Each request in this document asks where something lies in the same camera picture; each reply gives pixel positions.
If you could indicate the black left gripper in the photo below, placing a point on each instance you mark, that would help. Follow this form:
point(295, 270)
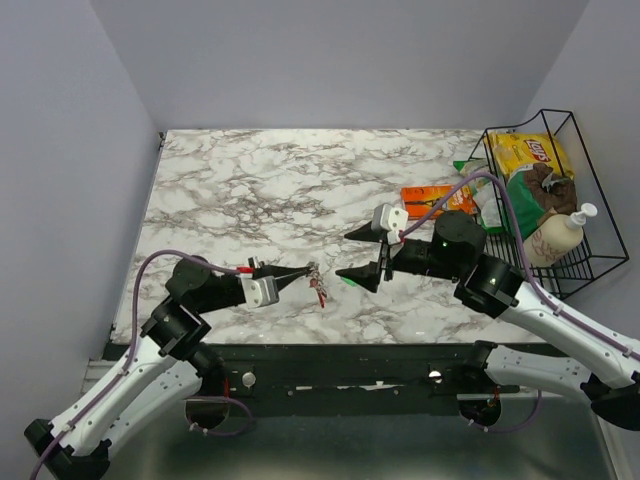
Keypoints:
point(287, 280)

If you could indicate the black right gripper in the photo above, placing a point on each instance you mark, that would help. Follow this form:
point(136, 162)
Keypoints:
point(368, 276)

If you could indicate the red handled steel key organizer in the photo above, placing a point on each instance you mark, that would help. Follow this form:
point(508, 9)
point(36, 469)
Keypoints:
point(316, 283)

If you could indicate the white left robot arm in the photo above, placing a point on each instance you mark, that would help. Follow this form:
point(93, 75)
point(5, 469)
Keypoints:
point(166, 362)

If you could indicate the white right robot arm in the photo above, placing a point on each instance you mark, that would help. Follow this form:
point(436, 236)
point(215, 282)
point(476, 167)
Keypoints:
point(598, 365)

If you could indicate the orange razor box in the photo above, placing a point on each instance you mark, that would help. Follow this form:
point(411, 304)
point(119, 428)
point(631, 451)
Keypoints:
point(418, 201)

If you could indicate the yellow chips bag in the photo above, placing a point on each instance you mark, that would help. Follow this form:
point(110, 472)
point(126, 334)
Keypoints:
point(513, 150)

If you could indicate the cream lotion pump bottle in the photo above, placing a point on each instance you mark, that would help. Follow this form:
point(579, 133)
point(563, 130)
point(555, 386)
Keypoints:
point(557, 236)

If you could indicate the brown crumpled bag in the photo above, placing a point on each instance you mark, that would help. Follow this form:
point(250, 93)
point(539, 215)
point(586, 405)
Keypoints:
point(551, 190)

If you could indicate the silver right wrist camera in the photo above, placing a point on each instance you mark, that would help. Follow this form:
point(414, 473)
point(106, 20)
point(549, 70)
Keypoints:
point(389, 222)

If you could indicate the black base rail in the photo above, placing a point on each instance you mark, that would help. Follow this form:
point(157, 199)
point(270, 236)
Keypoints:
point(348, 380)

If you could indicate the black wire rack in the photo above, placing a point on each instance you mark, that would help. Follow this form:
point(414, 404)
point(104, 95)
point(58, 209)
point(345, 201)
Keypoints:
point(602, 249)

